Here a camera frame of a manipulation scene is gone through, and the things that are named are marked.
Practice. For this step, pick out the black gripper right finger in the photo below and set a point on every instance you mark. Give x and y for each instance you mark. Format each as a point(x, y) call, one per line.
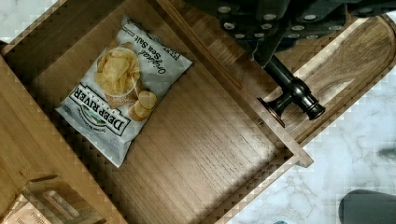
point(294, 19)

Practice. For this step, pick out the Deep River chips bag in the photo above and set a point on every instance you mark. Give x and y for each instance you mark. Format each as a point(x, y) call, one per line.
point(112, 102)

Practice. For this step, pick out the dark metal drawer handle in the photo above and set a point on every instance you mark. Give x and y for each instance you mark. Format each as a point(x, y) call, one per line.
point(294, 90)

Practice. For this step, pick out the wooden drawer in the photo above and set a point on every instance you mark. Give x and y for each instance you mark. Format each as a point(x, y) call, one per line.
point(210, 147)

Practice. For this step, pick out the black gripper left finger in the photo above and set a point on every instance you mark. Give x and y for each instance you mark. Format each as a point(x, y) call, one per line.
point(256, 24)

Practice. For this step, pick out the dark grey object on counter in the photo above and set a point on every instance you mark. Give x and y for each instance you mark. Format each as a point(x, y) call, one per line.
point(362, 206)

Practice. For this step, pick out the wooden cabinet frame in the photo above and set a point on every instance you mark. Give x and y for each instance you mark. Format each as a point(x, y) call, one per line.
point(32, 148)

